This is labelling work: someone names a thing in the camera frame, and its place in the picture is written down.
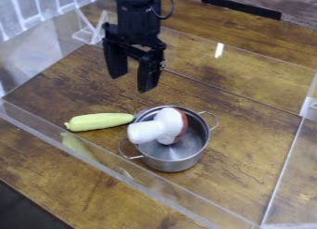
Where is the clear acrylic enclosure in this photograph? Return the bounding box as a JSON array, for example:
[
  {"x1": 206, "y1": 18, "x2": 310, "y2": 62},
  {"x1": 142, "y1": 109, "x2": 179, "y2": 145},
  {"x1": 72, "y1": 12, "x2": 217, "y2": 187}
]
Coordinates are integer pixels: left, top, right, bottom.
[{"x1": 0, "y1": 0, "x2": 317, "y2": 229}]

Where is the white mesh curtain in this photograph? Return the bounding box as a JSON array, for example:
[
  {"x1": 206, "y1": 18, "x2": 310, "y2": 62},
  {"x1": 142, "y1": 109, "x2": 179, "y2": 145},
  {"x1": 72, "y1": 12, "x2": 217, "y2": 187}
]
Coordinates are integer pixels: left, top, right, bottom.
[{"x1": 0, "y1": 0, "x2": 96, "y2": 44}]

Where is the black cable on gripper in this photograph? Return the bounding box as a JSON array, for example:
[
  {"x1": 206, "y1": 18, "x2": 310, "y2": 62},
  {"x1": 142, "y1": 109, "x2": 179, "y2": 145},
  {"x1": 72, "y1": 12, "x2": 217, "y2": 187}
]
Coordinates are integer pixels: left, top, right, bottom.
[{"x1": 148, "y1": 0, "x2": 175, "y2": 20}]

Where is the yellow-green toy corn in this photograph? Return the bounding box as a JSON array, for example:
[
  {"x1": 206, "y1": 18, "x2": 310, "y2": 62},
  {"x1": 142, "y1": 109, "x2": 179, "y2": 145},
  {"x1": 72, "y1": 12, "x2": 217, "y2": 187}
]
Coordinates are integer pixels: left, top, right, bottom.
[{"x1": 64, "y1": 113, "x2": 134, "y2": 132}]

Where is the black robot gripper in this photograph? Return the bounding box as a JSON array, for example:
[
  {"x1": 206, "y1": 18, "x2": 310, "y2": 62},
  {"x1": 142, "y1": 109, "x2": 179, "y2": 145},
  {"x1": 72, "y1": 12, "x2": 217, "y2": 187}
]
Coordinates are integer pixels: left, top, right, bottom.
[{"x1": 103, "y1": 0, "x2": 166, "y2": 93}]

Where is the white and brown toy mushroom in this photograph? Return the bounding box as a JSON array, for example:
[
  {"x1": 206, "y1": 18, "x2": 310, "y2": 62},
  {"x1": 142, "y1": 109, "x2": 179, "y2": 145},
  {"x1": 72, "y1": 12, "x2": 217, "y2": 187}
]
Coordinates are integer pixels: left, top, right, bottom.
[{"x1": 127, "y1": 108, "x2": 188, "y2": 145}]

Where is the black bar in background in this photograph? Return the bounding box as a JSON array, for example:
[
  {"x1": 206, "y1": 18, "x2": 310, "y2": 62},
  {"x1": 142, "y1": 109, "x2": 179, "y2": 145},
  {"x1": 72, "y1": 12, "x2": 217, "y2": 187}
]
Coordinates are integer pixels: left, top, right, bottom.
[{"x1": 201, "y1": 0, "x2": 282, "y2": 20}]

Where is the silver metal pot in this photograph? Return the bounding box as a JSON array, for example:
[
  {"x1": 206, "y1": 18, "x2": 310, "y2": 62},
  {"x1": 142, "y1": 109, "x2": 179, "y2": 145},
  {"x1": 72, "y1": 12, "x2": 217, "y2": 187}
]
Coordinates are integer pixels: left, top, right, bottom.
[{"x1": 119, "y1": 105, "x2": 219, "y2": 172}]

